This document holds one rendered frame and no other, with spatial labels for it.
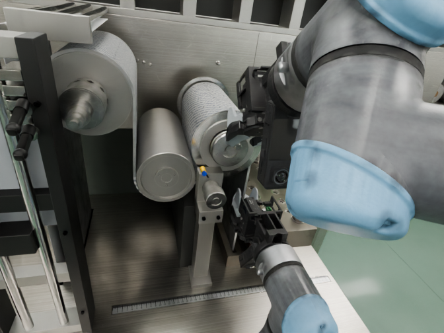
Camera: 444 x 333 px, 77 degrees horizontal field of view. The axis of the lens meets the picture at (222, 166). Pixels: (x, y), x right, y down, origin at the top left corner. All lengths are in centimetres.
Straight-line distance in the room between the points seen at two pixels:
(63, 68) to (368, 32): 43
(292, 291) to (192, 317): 30
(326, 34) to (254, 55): 66
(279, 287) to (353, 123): 34
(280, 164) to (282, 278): 19
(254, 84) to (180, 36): 47
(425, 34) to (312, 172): 11
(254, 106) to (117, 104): 25
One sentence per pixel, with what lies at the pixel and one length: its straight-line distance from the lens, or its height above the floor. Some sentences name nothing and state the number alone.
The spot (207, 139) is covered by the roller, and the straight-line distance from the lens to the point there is 54.
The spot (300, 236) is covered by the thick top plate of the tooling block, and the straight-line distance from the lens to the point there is 76.
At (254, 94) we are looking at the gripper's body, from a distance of 37.
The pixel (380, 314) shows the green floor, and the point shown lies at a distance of 213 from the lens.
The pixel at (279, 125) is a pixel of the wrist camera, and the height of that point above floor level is 138.
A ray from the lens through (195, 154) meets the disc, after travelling 56.
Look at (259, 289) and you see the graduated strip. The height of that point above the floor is 90.
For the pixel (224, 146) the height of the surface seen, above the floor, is 126.
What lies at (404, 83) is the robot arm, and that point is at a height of 147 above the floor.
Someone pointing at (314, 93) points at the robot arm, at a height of 145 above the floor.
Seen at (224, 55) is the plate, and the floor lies 137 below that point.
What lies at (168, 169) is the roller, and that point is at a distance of 57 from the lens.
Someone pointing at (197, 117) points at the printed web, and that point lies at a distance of 59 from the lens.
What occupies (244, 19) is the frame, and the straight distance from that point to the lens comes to 86.
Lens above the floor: 149
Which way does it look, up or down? 30 degrees down
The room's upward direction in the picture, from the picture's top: 8 degrees clockwise
